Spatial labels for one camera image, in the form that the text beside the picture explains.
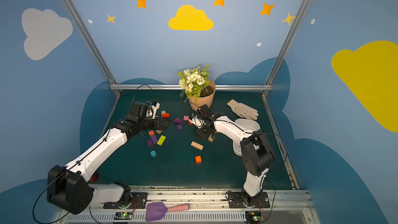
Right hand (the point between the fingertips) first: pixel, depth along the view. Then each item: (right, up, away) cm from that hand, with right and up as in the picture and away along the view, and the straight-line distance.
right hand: (203, 130), depth 92 cm
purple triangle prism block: (-17, +5, +9) cm, 20 cm away
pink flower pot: (+2, +20, +5) cm, 21 cm away
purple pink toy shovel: (-23, -35, -20) cm, 46 cm away
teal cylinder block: (-29, -13, -4) cm, 32 cm away
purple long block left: (-31, -6, +4) cm, 32 cm away
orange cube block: (-3, -16, -6) cm, 17 cm away
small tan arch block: (-28, +11, +15) cm, 33 cm away
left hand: (-20, +7, -10) cm, 23 cm away
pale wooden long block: (-4, -9, +1) cm, 10 cm away
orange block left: (-34, -3, +7) cm, 34 cm away
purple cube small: (-16, +1, +10) cm, 19 cm away
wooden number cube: (+4, -5, +2) cm, 7 cm away
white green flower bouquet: (-7, +29, -2) cm, 30 cm away
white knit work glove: (+30, +12, +20) cm, 38 cm away
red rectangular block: (-26, +8, +16) cm, 32 cm away
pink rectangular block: (-12, +7, +13) cm, 19 cm away
